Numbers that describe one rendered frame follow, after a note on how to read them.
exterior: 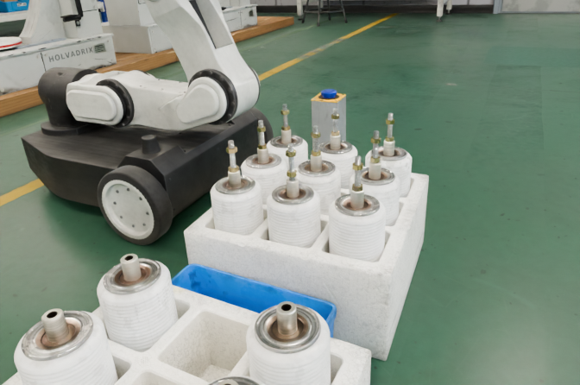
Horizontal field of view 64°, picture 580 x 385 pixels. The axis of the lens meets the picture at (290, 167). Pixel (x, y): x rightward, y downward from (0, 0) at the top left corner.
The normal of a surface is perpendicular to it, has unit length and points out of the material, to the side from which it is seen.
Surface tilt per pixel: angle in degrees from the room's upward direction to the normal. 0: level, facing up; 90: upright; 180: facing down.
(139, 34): 90
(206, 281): 88
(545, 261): 0
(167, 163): 45
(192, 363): 90
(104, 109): 90
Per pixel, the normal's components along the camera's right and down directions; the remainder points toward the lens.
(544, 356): -0.04, -0.91
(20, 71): 0.90, 0.14
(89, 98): -0.43, 0.39
